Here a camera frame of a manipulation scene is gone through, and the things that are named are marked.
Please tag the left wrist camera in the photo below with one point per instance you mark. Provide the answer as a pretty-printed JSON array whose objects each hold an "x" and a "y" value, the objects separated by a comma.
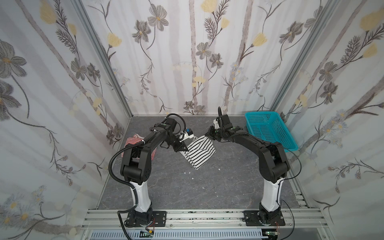
[{"x": 186, "y": 134}]

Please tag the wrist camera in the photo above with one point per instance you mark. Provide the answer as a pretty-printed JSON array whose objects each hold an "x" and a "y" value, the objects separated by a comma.
[
  {"x": 186, "y": 134},
  {"x": 216, "y": 123}
]

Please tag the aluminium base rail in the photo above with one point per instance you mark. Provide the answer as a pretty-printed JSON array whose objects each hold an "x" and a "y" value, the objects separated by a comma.
[{"x": 215, "y": 219}]

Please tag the red white striped tank top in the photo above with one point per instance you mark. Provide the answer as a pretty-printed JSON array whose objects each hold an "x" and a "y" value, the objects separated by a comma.
[{"x": 138, "y": 147}]

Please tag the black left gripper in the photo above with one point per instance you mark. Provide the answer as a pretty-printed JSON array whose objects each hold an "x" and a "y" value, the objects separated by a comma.
[{"x": 177, "y": 142}]

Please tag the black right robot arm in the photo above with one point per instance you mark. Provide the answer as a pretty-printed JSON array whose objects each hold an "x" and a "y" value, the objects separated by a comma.
[{"x": 273, "y": 163}]

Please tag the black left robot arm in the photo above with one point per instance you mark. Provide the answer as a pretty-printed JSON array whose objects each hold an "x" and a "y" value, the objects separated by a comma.
[{"x": 136, "y": 164}]

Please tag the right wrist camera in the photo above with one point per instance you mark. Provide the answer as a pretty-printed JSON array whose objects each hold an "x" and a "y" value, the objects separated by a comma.
[{"x": 216, "y": 123}]

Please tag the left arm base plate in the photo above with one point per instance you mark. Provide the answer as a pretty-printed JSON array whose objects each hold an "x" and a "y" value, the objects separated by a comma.
[{"x": 138, "y": 219}]

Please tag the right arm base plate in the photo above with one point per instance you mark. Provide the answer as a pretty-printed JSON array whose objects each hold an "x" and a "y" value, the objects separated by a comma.
[{"x": 263, "y": 219}]

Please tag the teal plastic basket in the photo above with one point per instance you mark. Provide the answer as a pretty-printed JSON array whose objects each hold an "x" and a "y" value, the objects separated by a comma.
[{"x": 270, "y": 127}]

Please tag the black white striped tank top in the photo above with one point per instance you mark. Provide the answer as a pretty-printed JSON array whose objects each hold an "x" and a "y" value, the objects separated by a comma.
[{"x": 199, "y": 152}]

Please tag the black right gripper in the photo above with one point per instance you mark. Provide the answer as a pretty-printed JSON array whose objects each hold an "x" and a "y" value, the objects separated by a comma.
[{"x": 212, "y": 132}]

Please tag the white perforated cable duct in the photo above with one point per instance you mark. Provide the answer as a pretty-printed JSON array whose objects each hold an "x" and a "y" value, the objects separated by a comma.
[{"x": 225, "y": 234}]

